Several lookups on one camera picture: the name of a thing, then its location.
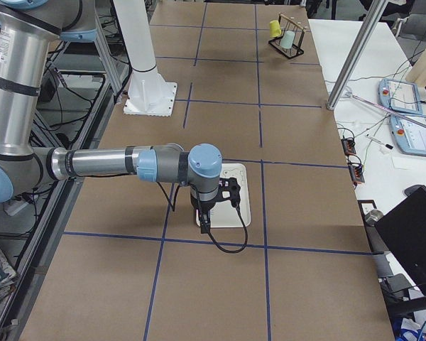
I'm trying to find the pale green plastic cup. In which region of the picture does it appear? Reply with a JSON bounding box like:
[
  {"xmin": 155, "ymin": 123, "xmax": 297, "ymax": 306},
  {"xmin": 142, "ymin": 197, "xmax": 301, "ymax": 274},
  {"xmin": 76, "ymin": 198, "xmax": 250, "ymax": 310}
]
[{"xmin": 280, "ymin": 30, "xmax": 295, "ymax": 50}]

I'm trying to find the yellow plastic cup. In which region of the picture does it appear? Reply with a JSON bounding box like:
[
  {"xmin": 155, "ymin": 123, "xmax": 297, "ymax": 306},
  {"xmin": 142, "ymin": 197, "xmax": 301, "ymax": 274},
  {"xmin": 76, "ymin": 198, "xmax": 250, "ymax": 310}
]
[{"xmin": 269, "ymin": 20, "xmax": 282, "ymax": 38}]

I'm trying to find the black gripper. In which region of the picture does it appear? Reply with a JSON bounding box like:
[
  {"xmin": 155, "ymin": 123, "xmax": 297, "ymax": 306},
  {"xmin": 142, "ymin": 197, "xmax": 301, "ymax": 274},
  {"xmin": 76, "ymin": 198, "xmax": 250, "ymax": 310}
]
[{"xmin": 190, "ymin": 193, "xmax": 216, "ymax": 222}]

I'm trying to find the teach pendant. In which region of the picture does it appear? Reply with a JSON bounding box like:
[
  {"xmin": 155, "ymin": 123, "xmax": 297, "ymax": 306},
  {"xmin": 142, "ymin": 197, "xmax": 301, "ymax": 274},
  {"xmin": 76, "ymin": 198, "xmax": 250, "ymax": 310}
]
[
  {"xmin": 378, "ymin": 78, "xmax": 423, "ymax": 114},
  {"xmin": 390, "ymin": 115, "xmax": 426, "ymax": 156}
]

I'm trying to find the aluminium frame post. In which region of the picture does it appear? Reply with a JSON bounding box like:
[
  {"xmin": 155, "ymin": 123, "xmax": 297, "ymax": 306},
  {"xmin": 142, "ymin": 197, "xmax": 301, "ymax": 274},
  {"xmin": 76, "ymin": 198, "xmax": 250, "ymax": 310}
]
[{"xmin": 327, "ymin": 0, "xmax": 389, "ymax": 110}]

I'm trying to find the black wire cup rack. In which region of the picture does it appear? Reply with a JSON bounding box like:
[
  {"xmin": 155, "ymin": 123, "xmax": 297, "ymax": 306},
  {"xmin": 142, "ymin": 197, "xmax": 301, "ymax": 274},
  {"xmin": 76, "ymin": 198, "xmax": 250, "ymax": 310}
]
[{"xmin": 268, "ymin": 13, "xmax": 307, "ymax": 59}]

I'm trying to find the lower teach pendant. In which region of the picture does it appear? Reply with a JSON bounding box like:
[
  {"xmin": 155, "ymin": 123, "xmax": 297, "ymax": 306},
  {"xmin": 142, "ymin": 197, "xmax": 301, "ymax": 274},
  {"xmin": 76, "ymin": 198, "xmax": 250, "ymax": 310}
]
[{"xmin": 390, "ymin": 115, "xmax": 426, "ymax": 156}]

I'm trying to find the black monitor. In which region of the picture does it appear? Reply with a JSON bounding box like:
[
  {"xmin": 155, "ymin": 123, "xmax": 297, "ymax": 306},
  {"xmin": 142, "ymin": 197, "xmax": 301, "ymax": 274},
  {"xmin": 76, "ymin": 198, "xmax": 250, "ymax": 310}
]
[{"xmin": 375, "ymin": 185, "xmax": 426, "ymax": 295}]

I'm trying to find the upper teach pendant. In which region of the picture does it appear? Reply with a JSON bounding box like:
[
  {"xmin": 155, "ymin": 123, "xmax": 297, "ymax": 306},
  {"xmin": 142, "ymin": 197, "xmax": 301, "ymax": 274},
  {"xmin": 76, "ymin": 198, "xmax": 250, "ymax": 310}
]
[{"xmin": 378, "ymin": 78, "xmax": 423, "ymax": 114}]

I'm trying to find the black camera cable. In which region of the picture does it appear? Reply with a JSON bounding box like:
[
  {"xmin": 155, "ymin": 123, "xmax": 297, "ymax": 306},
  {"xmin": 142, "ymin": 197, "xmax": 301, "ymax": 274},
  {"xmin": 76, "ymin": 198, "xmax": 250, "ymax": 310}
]
[{"xmin": 197, "ymin": 188, "xmax": 249, "ymax": 254}]

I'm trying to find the white bear print tray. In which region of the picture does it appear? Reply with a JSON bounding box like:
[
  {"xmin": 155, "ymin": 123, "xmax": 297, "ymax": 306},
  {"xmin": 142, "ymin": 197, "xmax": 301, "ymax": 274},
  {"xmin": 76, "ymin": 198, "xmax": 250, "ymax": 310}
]
[{"xmin": 190, "ymin": 163, "xmax": 251, "ymax": 233}]

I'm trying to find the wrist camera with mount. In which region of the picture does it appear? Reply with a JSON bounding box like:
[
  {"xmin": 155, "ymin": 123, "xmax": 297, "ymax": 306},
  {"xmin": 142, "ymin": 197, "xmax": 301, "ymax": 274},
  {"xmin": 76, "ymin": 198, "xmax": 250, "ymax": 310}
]
[{"xmin": 215, "ymin": 177, "xmax": 241, "ymax": 210}]

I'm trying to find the metal cup on desk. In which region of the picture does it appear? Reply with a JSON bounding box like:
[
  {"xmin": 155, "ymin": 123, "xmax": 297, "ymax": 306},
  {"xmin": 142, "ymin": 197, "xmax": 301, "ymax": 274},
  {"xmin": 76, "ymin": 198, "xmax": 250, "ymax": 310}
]
[{"xmin": 364, "ymin": 209, "xmax": 384, "ymax": 227}]

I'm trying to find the white camera pole base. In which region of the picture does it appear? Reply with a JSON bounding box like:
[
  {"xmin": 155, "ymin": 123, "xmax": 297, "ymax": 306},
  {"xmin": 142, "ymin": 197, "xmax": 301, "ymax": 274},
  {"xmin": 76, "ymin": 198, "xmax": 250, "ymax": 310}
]
[{"xmin": 113, "ymin": 0, "xmax": 178, "ymax": 117}]

